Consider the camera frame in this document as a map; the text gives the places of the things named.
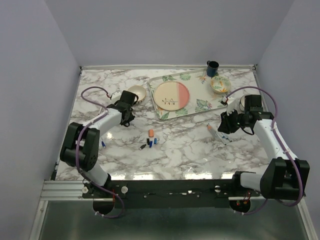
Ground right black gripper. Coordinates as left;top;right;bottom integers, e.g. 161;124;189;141
217;107;250;134

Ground blue acrylic marker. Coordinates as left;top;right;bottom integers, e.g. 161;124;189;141
213;130;228;145

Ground orange highlighter pen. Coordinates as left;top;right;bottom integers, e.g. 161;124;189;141
206;124;219;138

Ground orange highlighter cap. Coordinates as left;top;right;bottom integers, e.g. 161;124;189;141
148;129;154;138

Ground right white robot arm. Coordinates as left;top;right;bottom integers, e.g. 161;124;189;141
217;94;310;206

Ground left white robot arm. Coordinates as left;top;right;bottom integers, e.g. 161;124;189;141
59;90;139;198

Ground white bowl blue stripes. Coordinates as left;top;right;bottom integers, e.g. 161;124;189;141
127;85;147;103

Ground teal rimmed white bowl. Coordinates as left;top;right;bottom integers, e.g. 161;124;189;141
239;95;246;112

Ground floral rectangular serving tray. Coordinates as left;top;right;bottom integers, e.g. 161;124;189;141
148;68;231;120

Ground floral yellow rimmed bowl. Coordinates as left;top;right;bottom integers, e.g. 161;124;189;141
210;75;231;94

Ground blue cap thin marker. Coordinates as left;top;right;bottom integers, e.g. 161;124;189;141
101;141;106;149

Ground cream and pink plate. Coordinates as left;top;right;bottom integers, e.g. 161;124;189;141
153;81;190;111

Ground dark blue mug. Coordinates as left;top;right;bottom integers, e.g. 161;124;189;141
206;60;220;78

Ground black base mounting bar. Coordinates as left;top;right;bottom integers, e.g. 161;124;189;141
82;179;259;209

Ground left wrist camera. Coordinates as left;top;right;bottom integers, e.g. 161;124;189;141
110;91;122;102

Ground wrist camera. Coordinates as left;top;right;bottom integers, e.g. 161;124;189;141
221;96;237;116
110;91;122;102

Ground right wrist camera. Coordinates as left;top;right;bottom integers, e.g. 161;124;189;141
221;96;237;116

